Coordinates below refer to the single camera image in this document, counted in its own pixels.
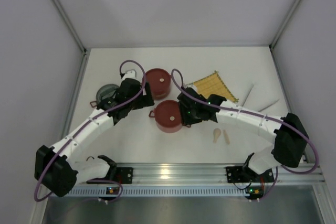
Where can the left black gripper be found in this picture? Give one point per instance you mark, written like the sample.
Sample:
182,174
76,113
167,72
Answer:
146,96

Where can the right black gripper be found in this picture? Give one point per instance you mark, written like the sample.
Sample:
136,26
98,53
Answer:
182,109

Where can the dark red lid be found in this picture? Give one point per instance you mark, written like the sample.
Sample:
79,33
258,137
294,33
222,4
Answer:
157,79
169,113

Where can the metal tongs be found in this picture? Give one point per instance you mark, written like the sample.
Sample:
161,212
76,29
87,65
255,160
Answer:
259,99

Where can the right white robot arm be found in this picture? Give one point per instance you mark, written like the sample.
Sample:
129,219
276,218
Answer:
286,135

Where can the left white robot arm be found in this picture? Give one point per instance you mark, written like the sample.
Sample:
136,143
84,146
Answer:
57,167

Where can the cream small spoon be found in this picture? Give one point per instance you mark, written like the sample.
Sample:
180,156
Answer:
216,134

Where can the dark red steel-lined pot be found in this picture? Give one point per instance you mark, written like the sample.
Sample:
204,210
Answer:
158,90

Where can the bamboo serving mat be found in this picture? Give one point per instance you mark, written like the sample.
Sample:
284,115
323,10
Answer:
212,84

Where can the cream small stick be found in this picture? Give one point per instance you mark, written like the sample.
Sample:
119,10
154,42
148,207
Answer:
226,137

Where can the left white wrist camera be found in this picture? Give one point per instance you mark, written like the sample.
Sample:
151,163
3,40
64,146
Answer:
131,74

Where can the grey transparent lid with handles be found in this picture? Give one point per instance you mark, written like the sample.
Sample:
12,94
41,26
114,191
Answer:
105,91

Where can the aluminium mounting rail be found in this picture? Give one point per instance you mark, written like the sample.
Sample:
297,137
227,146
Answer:
177,180

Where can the right black base bracket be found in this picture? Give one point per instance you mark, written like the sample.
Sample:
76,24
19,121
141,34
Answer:
235,174

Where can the black base bracket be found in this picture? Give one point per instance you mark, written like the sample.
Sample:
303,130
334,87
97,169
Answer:
235,174
124,175

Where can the left black base bracket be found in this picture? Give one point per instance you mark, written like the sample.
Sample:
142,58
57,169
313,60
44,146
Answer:
124,175

